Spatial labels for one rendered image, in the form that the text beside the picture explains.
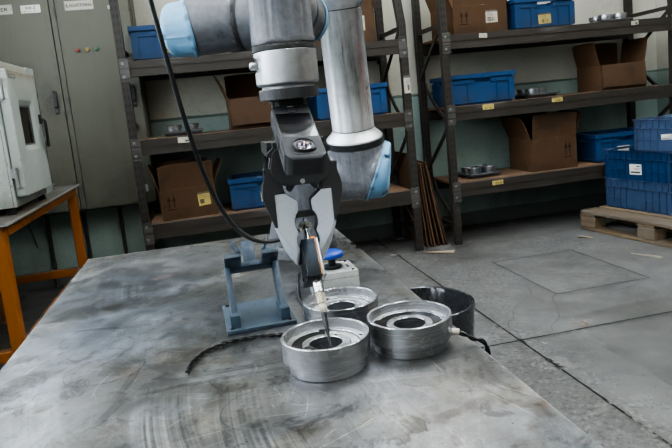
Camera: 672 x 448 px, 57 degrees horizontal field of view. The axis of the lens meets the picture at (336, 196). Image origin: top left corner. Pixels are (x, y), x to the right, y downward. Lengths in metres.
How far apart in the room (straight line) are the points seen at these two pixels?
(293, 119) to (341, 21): 0.51
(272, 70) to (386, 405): 0.38
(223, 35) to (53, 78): 3.79
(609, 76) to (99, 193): 3.83
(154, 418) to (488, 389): 0.35
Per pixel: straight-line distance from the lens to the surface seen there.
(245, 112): 4.22
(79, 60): 4.59
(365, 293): 0.91
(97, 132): 4.56
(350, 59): 1.21
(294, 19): 0.73
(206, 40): 0.86
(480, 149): 5.25
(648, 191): 4.79
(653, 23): 5.37
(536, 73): 5.50
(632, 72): 5.31
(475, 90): 4.69
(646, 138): 4.72
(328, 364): 0.71
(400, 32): 4.40
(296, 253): 0.75
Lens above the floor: 1.11
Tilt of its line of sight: 8 degrees down
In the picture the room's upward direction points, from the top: 6 degrees counter-clockwise
